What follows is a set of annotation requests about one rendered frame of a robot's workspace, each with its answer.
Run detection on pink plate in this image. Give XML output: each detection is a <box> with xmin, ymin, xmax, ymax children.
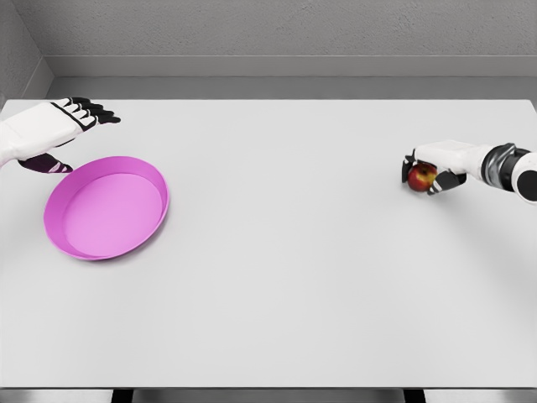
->
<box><xmin>43</xmin><ymin>155</ymin><xmax>171</xmax><ymax>262</ymax></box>

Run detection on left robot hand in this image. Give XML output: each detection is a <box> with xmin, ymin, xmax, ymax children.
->
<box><xmin>11</xmin><ymin>97</ymin><xmax>123</xmax><ymax>175</ymax></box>

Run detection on red apple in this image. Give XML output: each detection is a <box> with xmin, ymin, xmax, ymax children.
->
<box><xmin>407</xmin><ymin>163</ymin><xmax>439</xmax><ymax>193</ymax></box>

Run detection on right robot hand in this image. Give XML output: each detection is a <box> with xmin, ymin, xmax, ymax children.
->
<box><xmin>401</xmin><ymin>139</ymin><xmax>480</xmax><ymax>197</ymax></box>

